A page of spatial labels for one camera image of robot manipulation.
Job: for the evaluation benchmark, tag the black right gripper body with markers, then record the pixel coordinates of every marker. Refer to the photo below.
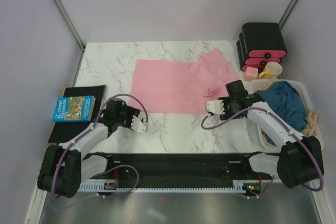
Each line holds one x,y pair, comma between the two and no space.
229,109

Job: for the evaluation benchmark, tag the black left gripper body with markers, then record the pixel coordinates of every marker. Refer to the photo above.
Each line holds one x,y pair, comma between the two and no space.
125,117

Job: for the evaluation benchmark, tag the pink t shirt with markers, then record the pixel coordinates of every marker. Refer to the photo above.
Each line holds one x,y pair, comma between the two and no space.
182,87

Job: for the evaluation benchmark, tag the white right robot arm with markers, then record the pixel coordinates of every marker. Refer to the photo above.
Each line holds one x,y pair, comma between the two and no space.
299,159

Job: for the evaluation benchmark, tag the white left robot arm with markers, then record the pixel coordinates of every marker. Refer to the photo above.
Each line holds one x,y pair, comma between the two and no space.
66,166

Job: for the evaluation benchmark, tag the pink cube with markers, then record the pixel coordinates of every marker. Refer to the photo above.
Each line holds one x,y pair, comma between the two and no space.
250,74

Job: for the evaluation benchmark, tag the blue treehouse book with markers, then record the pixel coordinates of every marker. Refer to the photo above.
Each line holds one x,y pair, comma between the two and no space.
74,109

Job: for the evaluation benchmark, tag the blue t shirt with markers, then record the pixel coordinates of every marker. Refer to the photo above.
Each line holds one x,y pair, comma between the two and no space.
286,102

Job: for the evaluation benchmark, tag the yellow mug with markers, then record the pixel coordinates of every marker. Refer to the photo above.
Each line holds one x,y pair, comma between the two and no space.
271,69

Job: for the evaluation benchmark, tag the black orange notebook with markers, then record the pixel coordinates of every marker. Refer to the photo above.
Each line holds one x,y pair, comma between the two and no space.
64,132

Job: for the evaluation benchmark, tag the black pink drawer unit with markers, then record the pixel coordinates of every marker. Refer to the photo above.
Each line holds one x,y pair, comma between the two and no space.
260,43

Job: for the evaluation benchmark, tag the beige t shirt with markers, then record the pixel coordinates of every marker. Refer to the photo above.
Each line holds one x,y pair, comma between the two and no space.
312,115

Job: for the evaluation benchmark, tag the white plastic basket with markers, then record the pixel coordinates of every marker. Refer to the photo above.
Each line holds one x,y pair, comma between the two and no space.
261,135

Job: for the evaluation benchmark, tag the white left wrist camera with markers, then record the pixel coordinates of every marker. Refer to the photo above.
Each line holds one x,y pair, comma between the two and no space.
138,126

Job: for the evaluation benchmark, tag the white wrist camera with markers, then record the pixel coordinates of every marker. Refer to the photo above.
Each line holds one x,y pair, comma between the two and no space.
215,107
138,126

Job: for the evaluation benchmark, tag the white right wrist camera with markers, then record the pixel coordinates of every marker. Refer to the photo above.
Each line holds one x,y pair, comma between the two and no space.
215,107

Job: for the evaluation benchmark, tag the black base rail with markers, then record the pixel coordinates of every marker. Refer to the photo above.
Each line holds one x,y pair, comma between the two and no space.
179,170

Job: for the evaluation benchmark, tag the white slotted cable duct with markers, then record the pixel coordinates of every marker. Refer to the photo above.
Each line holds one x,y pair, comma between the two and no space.
100,186

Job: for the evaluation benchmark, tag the left aluminium frame post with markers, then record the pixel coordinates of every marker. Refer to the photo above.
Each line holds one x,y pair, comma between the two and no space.
69,24

